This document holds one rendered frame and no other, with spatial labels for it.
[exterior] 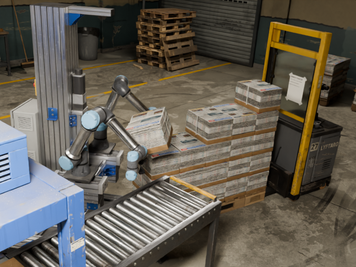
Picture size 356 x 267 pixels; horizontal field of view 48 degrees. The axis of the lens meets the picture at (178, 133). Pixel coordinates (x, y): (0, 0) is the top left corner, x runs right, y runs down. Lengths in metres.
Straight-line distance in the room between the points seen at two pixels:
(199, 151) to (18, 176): 2.34
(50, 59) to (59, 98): 0.30
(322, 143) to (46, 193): 3.59
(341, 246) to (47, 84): 3.01
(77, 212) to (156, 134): 1.52
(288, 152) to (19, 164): 3.62
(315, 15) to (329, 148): 5.68
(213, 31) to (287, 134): 7.05
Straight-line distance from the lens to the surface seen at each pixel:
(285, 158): 4.82
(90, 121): 2.74
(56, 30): 3.07
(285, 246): 4.01
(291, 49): 4.39
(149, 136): 3.01
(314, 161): 4.75
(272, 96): 4.07
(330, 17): 9.96
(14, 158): 1.56
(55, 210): 1.52
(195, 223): 2.75
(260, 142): 4.18
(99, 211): 2.78
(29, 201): 1.53
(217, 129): 3.73
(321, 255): 4.04
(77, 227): 1.63
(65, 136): 3.28
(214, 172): 3.92
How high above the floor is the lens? 2.35
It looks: 23 degrees down
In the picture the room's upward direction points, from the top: 4 degrees clockwise
